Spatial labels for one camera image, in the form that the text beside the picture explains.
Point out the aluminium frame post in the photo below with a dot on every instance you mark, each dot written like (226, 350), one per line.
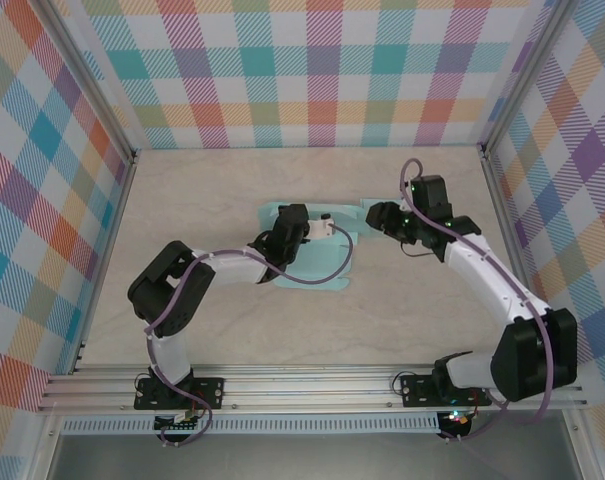
(89, 75)
(524, 75)

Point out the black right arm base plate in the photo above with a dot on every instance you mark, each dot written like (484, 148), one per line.
(417, 390)

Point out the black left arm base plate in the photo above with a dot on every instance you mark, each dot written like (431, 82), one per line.
(209, 392)

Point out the small circuit board with LED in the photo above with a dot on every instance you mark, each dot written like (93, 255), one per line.
(457, 417)

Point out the grey metal shelf plate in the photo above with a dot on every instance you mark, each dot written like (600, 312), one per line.
(307, 457)

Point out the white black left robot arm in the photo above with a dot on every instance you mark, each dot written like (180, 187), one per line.
(227, 265)

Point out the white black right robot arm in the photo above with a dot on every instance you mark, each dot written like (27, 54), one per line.
(487, 282)

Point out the long aluminium mounting rail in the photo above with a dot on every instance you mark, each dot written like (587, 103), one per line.
(307, 387)

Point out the aluminium table side rail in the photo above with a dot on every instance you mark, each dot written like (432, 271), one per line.
(496, 190)
(117, 210)

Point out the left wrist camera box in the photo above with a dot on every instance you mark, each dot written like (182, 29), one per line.
(321, 226)

